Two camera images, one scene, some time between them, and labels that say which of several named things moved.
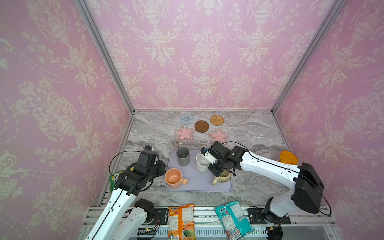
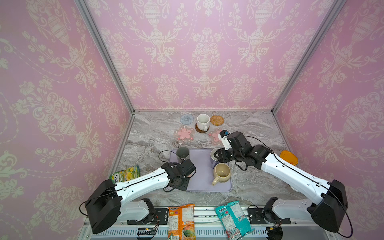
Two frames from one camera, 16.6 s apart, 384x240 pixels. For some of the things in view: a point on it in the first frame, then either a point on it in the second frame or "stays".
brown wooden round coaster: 201,126 stays
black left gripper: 160,164 → 185,187
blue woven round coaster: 186,119 stays
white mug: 202,163 → 203,120
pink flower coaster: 184,134 stays
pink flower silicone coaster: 219,135 stays
